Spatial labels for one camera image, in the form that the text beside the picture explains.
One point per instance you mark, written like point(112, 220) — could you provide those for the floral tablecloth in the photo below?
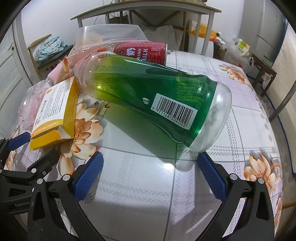
point(138, 185)

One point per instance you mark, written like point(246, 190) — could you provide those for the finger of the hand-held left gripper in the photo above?
point(19, 140)
point(46, 162)

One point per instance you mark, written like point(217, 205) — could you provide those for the red drink can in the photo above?
point(143, 52)

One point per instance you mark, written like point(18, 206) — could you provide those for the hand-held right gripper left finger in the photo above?
point(89, 178)

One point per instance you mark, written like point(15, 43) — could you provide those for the wooden chair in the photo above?
point(32, 47)

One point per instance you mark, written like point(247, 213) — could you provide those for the white door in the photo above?
point(11, 69)

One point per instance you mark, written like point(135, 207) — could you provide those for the wooden desk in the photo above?
point(143, 10)

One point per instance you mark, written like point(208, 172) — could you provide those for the white refrigerator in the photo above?
point(270, 30)

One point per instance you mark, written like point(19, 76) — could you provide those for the floral cushion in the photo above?
point(49, 49)

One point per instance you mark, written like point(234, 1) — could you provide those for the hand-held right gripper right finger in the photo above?
point(211, 178)

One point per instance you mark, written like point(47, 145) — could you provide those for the white plastic bag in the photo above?
point(238, 55)

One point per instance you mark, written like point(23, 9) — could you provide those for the pink translucent wrapper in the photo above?
point(30, 104)

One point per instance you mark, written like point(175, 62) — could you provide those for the beige snack wrapper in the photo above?
point(67, 66)

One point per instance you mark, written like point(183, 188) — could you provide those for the grey metal pole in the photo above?
point(283, 102)

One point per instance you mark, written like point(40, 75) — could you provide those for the clear plastic container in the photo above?
point(104, 34)

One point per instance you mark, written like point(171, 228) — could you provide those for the pink packet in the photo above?
point(56, 75)

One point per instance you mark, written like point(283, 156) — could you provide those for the clear plastic sheet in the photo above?
point(161, 34)

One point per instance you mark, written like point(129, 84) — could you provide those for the yellow plastic bag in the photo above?
point(205, 31)

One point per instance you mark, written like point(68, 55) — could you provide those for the green plastic bottle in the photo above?
point(143, 92)

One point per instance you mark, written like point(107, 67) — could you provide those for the yellow cardboard box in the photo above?
point(55, 104)

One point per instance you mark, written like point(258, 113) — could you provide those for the dark wooden stool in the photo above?
point(261, 64)

